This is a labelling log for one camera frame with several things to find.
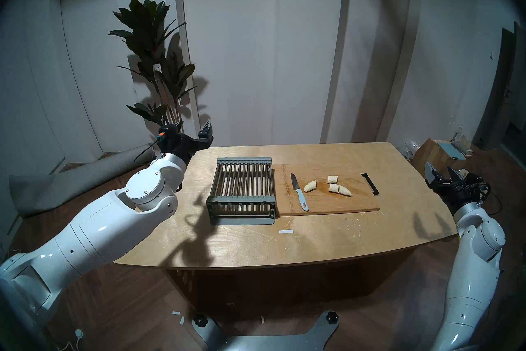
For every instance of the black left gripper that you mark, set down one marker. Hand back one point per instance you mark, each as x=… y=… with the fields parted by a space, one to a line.
x=187 y=146

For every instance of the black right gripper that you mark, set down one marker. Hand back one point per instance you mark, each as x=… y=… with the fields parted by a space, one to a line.
x=458 y=192

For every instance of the long peeled banana piece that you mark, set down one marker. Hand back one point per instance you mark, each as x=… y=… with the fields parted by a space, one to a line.
x=344 y=190

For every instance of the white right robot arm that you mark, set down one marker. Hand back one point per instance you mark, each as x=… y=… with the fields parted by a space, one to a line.
x=472 y=272

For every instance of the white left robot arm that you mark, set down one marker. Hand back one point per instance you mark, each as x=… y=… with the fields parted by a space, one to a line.
x=102 y=227

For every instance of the light blue plastic board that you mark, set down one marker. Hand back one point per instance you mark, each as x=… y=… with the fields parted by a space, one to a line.
x=450 y=148

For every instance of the wooden cutting board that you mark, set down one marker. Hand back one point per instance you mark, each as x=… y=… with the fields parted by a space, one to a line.
x=353 y=204

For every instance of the wooden box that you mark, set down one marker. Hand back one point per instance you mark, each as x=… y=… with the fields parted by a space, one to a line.
x=427 y=152

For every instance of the white plastic bag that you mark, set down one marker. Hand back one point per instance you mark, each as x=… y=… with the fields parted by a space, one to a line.
x=407 y=148

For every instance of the clear water bottle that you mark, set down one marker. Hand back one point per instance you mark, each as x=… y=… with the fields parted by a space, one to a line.
x=458 y=133

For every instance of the grey metal dish rack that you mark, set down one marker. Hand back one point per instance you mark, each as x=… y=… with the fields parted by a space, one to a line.
x=242 y=160

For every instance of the brown open door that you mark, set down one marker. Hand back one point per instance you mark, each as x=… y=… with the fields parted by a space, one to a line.
x=497 y=99

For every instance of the tall green potted plant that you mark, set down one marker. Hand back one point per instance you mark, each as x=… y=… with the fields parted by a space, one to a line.
x=144 y=21

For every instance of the rolled grey floor mat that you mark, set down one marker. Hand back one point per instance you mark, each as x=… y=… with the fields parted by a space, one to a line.
x=61 y=185

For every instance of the white power plug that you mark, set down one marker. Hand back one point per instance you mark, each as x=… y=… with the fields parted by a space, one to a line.
x=78 y=333

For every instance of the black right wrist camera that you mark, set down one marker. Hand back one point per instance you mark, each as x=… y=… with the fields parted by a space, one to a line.
x=474 y=179

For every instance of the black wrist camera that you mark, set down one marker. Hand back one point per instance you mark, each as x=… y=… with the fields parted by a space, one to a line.
x=167 y=133
x=474 y=179

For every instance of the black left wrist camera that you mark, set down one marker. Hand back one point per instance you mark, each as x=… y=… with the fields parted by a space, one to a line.
x=167 y=133

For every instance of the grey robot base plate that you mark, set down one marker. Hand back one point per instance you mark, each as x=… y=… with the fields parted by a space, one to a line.
x=267 y=344

